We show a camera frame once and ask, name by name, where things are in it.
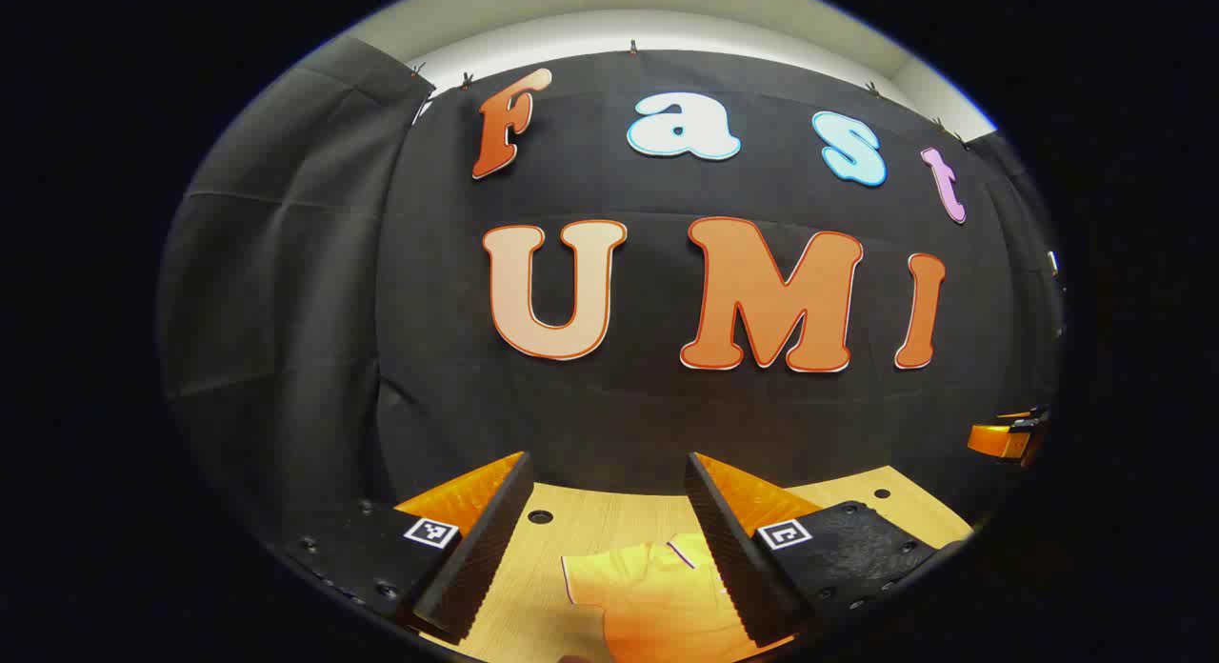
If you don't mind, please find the dark grey side curtain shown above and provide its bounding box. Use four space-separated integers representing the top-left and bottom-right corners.
157 36 434 540

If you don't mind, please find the orange T-shirt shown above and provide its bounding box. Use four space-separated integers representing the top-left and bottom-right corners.
560 532 796 663

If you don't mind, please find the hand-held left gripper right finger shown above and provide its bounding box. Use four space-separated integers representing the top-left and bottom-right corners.
683 452 968 648

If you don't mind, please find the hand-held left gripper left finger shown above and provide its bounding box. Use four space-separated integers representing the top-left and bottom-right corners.
271 451 534 645

